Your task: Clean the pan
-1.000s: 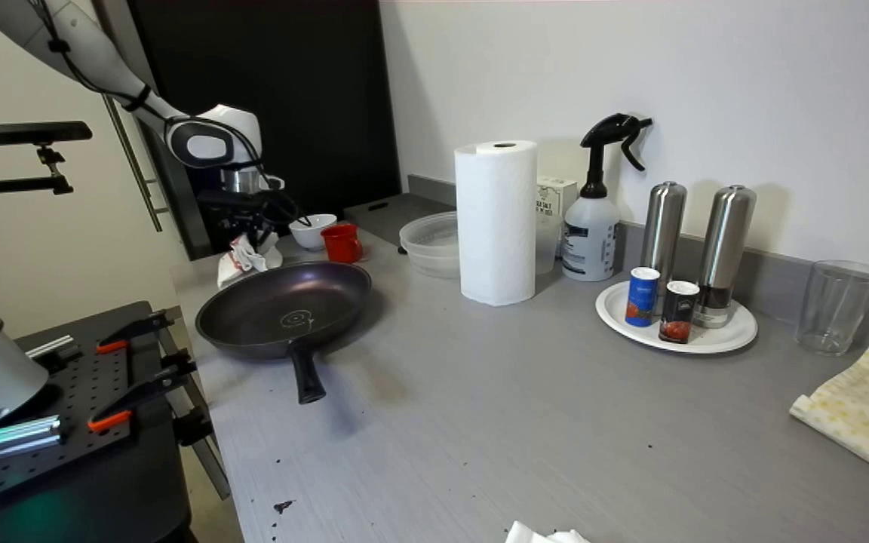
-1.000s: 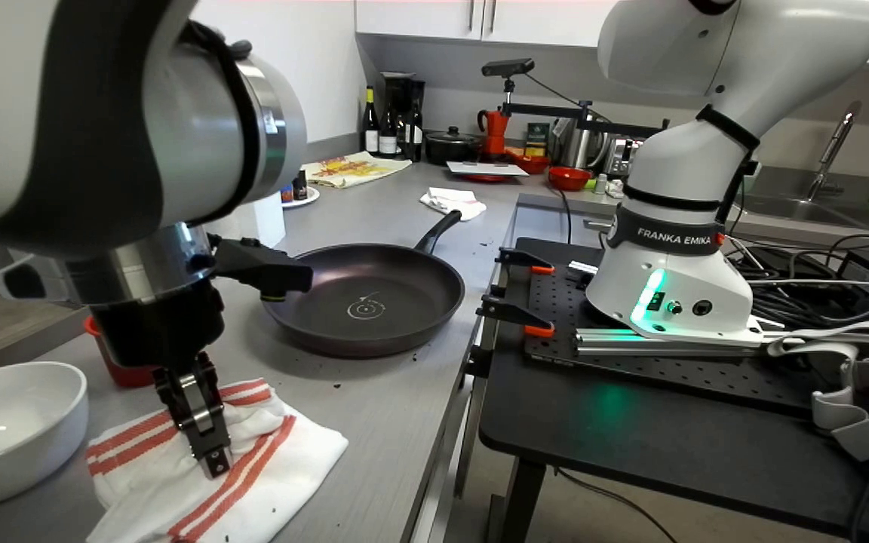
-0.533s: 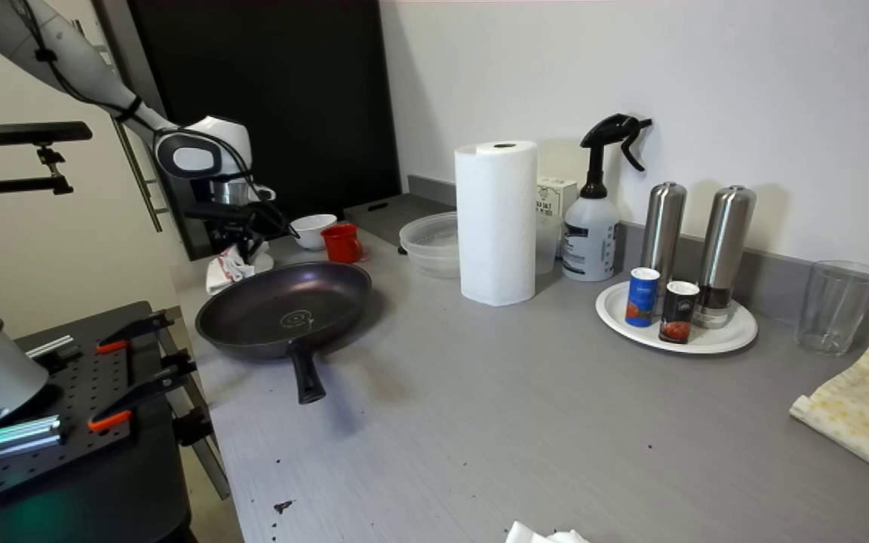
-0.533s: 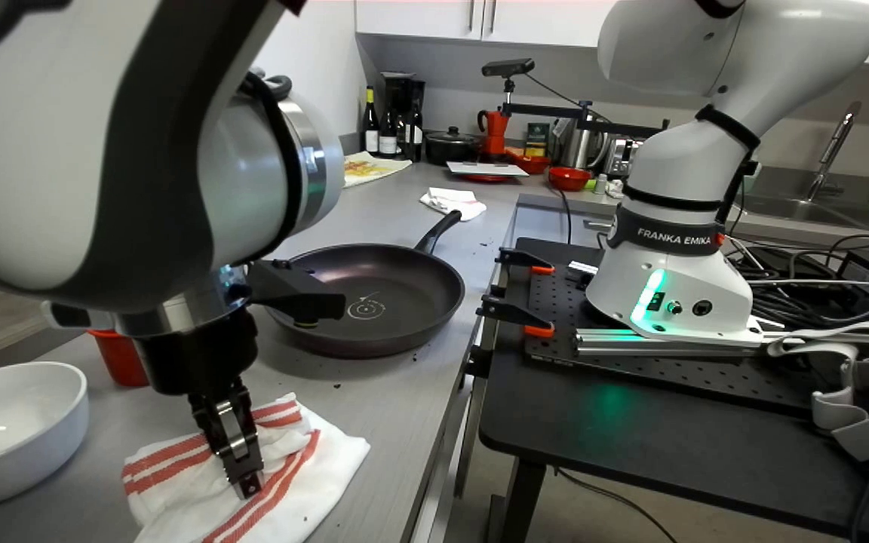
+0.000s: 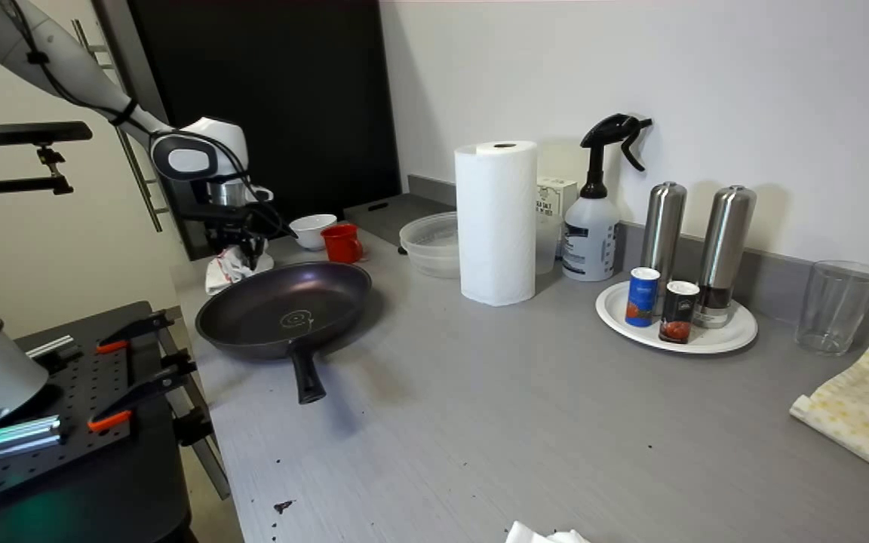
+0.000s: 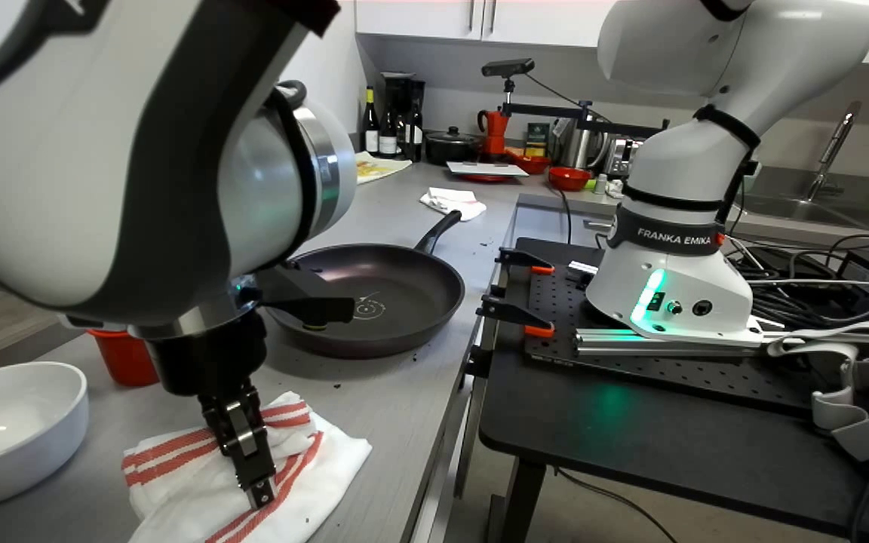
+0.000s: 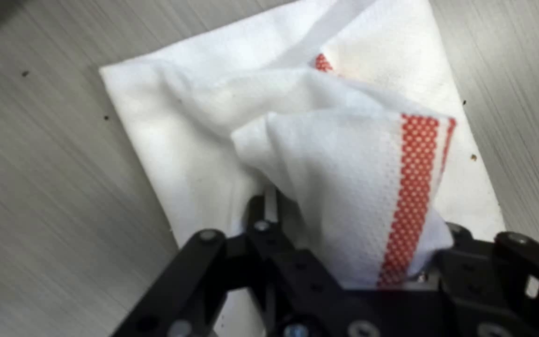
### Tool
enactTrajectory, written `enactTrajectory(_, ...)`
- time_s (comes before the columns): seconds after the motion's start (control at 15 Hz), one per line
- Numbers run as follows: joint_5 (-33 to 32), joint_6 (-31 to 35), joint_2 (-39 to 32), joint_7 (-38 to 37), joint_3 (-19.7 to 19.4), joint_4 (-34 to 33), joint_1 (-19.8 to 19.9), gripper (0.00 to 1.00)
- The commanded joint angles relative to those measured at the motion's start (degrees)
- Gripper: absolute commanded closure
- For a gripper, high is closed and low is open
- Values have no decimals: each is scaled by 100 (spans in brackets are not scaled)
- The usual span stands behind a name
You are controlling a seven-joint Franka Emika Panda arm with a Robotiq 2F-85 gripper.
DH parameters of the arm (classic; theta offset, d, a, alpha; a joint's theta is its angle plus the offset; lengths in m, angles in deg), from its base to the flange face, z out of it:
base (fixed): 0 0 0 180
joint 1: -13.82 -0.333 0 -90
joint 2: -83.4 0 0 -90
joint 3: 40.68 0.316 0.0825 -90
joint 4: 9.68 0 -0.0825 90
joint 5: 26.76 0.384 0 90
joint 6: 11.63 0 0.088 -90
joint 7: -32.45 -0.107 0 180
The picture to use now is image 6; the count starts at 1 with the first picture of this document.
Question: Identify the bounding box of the black coffee machine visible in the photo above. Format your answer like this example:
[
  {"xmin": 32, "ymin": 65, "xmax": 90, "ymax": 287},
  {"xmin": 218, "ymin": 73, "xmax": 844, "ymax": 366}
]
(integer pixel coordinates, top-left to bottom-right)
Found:
[{"xmin": 379, "ymin": 68, "xmax": 428, "ymax": 162}]

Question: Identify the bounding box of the black cooking pot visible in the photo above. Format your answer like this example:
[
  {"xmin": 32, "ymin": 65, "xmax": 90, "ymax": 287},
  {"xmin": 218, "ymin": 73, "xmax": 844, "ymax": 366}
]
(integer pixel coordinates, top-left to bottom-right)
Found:
[{"xmin": 422, "ymin": 126, "xmax": 483, "ymax": 166}]

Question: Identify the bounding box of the crumpled white tissue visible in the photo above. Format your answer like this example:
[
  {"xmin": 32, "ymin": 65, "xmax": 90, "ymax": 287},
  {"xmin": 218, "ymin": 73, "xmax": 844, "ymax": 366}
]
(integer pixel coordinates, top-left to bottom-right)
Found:
[{"xmin": 416, "ymin": 184, "xmax": 489, "ymax": 223}]

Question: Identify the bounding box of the black camera stand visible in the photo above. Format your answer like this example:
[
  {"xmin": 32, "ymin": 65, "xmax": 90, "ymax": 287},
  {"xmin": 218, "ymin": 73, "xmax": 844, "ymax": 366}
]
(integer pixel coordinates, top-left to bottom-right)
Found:
[{"xmin": 479, "ymin": 55, "xmax": 657, "ymax": 140}]

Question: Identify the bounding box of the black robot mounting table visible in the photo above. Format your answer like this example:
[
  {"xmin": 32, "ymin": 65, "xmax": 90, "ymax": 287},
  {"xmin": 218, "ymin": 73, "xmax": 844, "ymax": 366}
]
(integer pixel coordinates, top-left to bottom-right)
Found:
[{"xmin": 472, "ymin": 234, "xmax": 869, "ymax": 540}]

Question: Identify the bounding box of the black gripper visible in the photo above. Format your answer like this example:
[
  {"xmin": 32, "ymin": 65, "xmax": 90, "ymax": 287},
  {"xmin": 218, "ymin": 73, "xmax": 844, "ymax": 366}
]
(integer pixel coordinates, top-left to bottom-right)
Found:
[{"xmin": 145, "ymin": 304, "xmax": 282, "ymax": 514}]

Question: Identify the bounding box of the white ceramic bowl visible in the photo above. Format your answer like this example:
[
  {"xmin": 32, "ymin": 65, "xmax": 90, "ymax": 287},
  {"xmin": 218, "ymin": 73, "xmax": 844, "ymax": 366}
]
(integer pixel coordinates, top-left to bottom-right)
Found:
[{"xmin": 0, "ymin": 360, "xmax": 90, "ymax": 515}]

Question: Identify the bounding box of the red bowl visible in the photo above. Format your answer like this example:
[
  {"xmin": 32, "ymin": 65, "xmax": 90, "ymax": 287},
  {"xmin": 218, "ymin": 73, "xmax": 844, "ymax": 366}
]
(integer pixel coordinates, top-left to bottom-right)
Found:
[{"xmin": 547, "ymin": 162, "xmax": 595, "ymax": 194}]

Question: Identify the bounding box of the dark wine bottle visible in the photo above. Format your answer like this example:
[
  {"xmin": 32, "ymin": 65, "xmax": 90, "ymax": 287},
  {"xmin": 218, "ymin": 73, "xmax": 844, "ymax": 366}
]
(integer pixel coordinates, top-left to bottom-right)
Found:
[{"xmin": 360, "ymin": 84, "xmax": 382, "ymax": 158}]

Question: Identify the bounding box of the red pitcher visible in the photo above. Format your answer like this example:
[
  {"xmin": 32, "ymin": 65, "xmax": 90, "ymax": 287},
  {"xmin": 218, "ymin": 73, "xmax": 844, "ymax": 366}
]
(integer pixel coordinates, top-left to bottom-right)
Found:
[{"xmin": 472, "ymin": 104, "xmax": 510, "ymax": 162}]

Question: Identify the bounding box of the yellow patterned cloth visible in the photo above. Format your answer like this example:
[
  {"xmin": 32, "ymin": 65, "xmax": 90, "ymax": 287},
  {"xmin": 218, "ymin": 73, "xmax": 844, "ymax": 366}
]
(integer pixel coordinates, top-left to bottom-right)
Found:
[{"xmin": 353, "ymin": 150, "xmax": 413, "ymax": 188}]

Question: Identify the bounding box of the steel sink faucet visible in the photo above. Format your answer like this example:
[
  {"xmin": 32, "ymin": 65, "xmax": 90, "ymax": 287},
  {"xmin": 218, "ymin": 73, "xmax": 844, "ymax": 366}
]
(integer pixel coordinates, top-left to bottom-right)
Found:
[{"xmin": 799, "ymin": 95, "xmax": 866, "ymax": 204}]

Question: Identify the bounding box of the white plate with red food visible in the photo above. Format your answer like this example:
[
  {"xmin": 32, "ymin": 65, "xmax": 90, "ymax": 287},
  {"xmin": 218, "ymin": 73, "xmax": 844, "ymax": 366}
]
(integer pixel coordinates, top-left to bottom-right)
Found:
[{"xmin": 442, "ymin": 158, "xmax": 531, "ymax": 188}]

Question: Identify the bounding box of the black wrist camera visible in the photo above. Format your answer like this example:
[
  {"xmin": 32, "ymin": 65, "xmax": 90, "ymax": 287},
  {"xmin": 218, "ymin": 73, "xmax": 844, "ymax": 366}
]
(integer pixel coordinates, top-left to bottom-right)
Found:
[{"xmin": 249, "ymin": 262, "xmax": 360, "ymax": 329}]

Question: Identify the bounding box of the white red-striped dish towel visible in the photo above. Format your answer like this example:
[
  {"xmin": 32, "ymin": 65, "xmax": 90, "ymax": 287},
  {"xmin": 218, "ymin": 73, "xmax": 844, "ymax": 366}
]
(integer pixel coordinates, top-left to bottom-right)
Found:
[{"xmin": 117, "ymin": 390, "xmax": 374, "ymax": 543}]

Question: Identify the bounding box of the silver metal bar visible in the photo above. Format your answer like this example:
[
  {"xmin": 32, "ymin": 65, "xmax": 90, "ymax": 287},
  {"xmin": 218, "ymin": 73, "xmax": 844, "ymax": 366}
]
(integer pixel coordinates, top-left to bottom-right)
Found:
[{"xmin": 573, "ymin": 325, "xmax": 768, "ymax": 360}]

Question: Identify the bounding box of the white wall cabinet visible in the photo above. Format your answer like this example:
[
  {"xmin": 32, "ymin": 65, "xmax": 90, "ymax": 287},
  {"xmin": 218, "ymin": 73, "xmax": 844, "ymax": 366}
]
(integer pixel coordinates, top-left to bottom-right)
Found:
[{"xmin": 353, "ymin": 0, "xmax": 869, "ymax": 68}]

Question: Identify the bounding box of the black clamp with orange tip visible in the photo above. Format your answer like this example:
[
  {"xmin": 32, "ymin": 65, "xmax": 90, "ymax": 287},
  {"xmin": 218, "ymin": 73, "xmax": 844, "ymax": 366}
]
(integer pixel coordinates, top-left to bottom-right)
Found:
[
  {"xmin": 498, "ymin": 243, "xmax": 562, "ymax": 280},
  {"xmin": 472, "ymin": 288, "xmax": 562, "ymax": 345}
]

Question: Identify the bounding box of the red plastic cup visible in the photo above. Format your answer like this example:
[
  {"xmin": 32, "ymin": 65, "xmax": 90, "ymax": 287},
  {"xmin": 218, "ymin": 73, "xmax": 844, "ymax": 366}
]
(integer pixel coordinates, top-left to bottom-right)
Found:
[{"xmin": 85, "ymin": 325, "xmax": 162, "ymax": 390}]

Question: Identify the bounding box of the steel kettle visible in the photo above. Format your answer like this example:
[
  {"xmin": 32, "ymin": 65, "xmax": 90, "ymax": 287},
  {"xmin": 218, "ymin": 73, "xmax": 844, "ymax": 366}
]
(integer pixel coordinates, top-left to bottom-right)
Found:
[{"xmin": 558, "ymin": 111, "xmax": 611, "ymax": 174}]

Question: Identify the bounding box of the dark frying pan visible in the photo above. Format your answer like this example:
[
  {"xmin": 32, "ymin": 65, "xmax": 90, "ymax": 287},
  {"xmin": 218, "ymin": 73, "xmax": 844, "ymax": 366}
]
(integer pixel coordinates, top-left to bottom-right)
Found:
[{"xmin": 262, "ymin": 208, "xmax": 468, "ymax": 363}]

